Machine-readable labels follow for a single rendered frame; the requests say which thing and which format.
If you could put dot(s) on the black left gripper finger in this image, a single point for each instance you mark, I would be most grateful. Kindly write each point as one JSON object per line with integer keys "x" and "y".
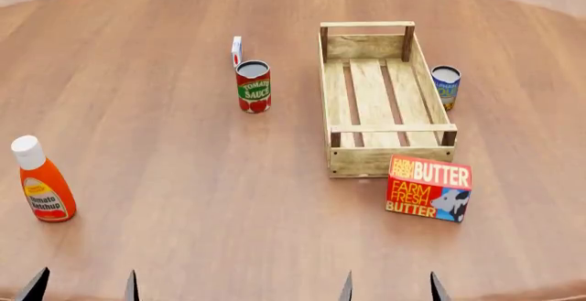
{"x": 34, "y": 287}
{"x": 132, "y": 289}

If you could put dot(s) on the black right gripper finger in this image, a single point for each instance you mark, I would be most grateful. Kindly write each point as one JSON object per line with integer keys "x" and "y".
{"x": 346, "y": 289}
{"x": 438, "y": 289}

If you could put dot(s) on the red butter box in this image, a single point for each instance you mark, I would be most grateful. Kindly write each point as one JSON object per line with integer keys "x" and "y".
{"x": 421, "y": 191}

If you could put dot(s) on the wooden slatted crate tray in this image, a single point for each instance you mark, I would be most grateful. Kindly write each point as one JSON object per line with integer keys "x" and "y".
{"x": 373, "y": 98}

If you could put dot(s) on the orange tomato ketchup bottle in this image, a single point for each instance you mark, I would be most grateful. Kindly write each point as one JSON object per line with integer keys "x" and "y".
{"x": 46, "y": 191}

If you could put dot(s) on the blue alphabet soup can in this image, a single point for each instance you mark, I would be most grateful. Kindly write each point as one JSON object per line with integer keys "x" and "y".
{"x": 448, "y": 86}

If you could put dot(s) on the red tomato sauce can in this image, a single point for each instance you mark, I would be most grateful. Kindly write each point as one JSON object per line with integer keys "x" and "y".
{"x": 253, "y": 90}

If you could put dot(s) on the small white red carton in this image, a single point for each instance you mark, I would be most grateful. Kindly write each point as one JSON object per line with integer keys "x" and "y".
{"x": 236, "y": 51}

